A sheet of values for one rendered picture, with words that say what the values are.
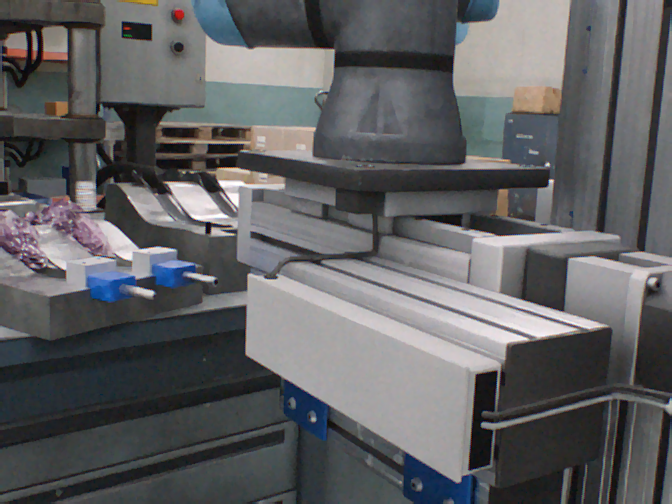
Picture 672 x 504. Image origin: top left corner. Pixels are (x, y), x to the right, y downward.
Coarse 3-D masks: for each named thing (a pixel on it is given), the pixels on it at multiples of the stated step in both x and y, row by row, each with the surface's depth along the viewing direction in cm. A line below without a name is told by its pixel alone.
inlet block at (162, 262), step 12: (132, 252) 110; (144, 252) 109; (156, 252) 109; (168, 252) 110; (132, 264) 110; (144, 264) 109; (156, 264) 108; (168, 264) 108; (180, 264) 108; (192, 264) 109; (156, 276) 108; (168, 276) 107; (180, 276) 107; (192, 276) 107; (204, 276) 106
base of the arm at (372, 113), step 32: (352, 64) 74; (384, 64) 73; (416, 64) 73; (448, 64) 75; (352, 96) 74; (384, 96) 73; (416, 96) 73; (448, 96) 75; (320, 128) 77; (352, 128) 73; (384, 128) 74; (416, 128) 72; (448, 128) 74; (352, 160) 73; (384, 160) 72; (416, 160) 73; (448, 160) 74
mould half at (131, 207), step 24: (120, 192) 142; (144, 192) 143; (192, 192) 149; (96, 216) 155; (120, 216) 143; (144, 216) 137; (168, 216) 139; (192, 216) 142; (216, 216) 144; (144, 240) 136; (168, 240) 130; (192, 240) 123; (216, 240) 120; (216, 264) 121; (240, 264) 124; (216, 288) 122; (240, 288) 124
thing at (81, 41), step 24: (0, 48) 231; (72, 48) 177; (0, 72) 232; (72, 72) 178; (0, 96) 233; (72, 96) 179; (0, 144) 235; (72, 144) 181; (0, 168) 236; (72, 168) 182; (0, 192) 235; (72, 192) 183
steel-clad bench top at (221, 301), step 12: (204, 300) 118; (216, 300) 118; (228, 300) 118; (240, 300) 119; (168, 312) 110; (180, 312) 111; (192, 312) 112; (0, 336) 96; (12, 336) 96; (24, 336) 97
